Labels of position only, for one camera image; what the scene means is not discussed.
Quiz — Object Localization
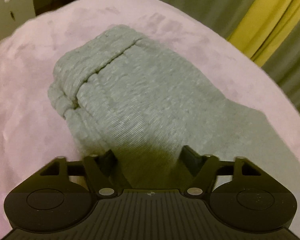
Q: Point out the pink fleece bed blanket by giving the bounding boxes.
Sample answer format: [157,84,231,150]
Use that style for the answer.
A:
[0,0,300,238]

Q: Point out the grey sweatpants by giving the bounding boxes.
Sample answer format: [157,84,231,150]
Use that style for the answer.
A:
[48,25,300,192]

